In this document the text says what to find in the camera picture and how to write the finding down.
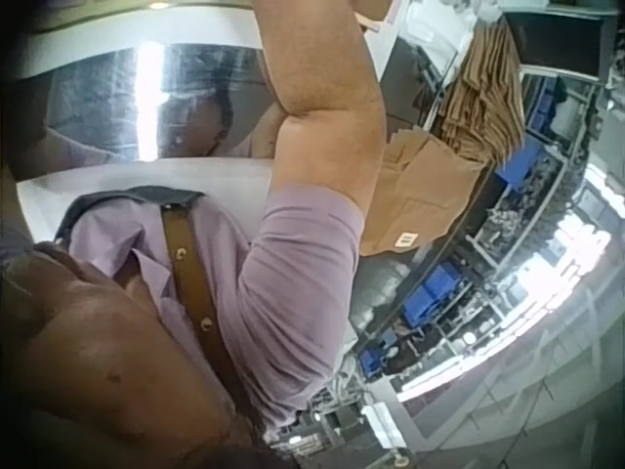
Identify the shiny steel panel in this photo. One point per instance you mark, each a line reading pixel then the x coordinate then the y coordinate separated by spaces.
pixel 112 102

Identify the dark monitor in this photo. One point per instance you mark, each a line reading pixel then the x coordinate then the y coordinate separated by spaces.
pixel 561 41

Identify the stack of brown paper bags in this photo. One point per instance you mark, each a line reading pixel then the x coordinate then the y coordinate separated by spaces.
pixel 481 98

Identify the metal shelf rack with bins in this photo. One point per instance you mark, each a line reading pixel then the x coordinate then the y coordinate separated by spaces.
pixel 469 273

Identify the brown cardboard box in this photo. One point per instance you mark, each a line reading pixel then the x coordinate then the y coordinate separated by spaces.
pixel 425 200

